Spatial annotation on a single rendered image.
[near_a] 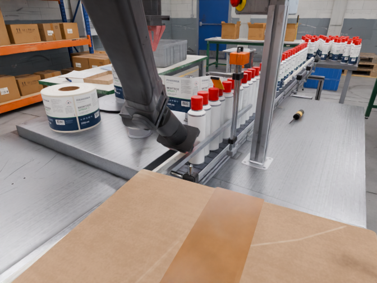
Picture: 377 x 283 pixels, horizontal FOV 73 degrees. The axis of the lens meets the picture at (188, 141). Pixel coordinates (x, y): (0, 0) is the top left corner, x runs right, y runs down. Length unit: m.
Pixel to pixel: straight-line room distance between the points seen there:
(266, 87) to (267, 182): 0.29
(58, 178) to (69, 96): 0.31
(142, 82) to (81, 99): 0.66
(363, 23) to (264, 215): 8.13
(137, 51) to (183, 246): 0.24
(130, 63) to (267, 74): 0.51
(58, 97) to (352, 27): 7.81
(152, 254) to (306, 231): 0.13
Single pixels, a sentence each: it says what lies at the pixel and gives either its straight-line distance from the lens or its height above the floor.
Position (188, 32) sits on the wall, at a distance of 9.17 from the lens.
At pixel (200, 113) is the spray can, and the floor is 1.04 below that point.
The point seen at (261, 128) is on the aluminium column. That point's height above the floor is 0.96.
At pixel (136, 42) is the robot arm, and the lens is 0.34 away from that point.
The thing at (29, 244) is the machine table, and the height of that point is 0.83.
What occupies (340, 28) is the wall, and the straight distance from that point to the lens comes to 8.23.
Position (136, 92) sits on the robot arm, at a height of 1.17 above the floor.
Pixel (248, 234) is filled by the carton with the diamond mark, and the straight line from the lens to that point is 0.23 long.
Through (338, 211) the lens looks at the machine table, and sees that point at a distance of 0.78.
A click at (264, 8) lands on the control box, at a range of 0.80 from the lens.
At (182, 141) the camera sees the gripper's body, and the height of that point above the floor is 1.01.
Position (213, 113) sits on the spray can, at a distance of 0.79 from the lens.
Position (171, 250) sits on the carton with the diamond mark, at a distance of 0.22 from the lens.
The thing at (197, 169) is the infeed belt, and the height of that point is 0.88.
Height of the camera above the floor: 1.29
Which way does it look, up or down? 26 degrees down
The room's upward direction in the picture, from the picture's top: straight up
